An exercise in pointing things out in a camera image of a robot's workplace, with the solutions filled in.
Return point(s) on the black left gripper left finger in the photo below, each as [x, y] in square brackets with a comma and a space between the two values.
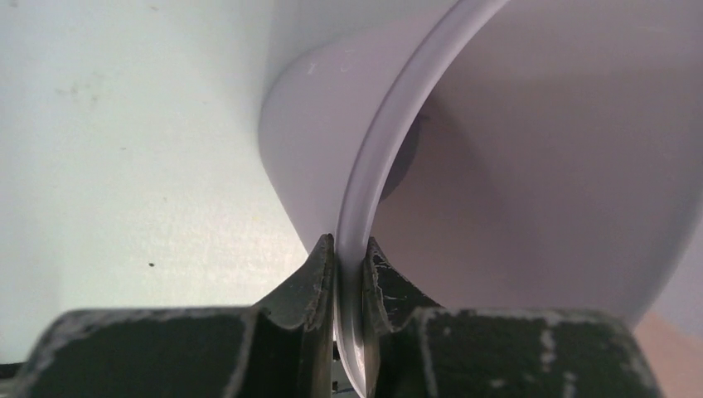
[279, 347]

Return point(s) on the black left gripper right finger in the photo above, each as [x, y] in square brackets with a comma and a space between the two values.
[417, 348]

